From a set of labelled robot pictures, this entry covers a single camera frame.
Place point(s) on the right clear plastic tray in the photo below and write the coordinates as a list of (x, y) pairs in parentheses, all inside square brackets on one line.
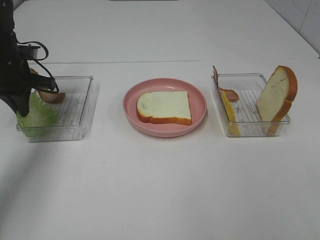
[(248, 122)]

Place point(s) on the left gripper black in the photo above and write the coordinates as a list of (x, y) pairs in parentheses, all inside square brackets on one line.
[(15, 84)]

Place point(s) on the clear plastic tray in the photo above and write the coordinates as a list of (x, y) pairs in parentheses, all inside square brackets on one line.
[(248, 122), (75, 112)]

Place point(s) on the yellow cheese slice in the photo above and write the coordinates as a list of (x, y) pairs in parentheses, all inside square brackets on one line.
[(230, 111)]

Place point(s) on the bread slice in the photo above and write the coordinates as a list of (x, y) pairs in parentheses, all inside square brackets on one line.
[(277, 97), (163, 107)]

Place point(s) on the left clear plastic tray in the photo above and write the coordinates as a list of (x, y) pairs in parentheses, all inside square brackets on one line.
[(75, 112)]

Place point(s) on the green lettuce leaf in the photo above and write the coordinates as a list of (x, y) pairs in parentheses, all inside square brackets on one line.
[(40, 115)]

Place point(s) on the bacon strip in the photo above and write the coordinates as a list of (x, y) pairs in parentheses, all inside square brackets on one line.
[(231, 95), (53, 98)]

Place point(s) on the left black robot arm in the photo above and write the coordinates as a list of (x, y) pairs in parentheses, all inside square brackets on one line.
[(7, 18)]

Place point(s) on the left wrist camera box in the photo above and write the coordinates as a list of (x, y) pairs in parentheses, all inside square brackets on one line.
[(30, 52)]

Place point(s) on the pink round plate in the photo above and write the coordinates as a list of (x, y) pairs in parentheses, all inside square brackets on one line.
[(197, 102)]

